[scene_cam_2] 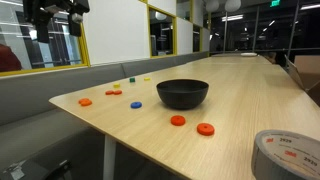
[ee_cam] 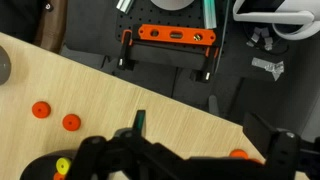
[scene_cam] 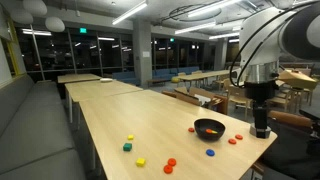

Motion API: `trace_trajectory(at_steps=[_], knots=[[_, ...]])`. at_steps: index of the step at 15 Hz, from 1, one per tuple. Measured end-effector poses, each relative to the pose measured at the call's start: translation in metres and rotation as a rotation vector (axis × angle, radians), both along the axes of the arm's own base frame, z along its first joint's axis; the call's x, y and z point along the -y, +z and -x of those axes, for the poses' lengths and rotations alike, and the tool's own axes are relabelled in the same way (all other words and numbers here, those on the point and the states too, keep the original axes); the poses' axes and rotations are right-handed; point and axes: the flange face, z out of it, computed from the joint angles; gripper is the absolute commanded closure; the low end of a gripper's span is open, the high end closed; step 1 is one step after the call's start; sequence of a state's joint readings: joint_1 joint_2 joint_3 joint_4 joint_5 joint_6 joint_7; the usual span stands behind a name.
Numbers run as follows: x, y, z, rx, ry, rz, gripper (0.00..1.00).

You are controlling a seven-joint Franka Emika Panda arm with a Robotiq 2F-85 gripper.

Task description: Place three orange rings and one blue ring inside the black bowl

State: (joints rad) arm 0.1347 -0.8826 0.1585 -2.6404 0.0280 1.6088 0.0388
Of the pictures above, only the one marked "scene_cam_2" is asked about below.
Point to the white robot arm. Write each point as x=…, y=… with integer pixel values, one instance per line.
x=40, y=12

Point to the black bowl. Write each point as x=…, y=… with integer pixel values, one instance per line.
x=182, y=93

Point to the green block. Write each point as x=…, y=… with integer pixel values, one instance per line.
x=132, y=80

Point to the white table leg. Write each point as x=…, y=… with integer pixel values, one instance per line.
x=109, y=158

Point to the white plate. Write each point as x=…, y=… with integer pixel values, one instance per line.
x=248, y=54

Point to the grey bench seat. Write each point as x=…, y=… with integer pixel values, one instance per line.
x=41, y=139

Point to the cardboard box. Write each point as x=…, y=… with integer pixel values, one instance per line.
x=305, y=71

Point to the grey duct tape roll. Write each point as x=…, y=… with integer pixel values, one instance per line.
x=284, y=155

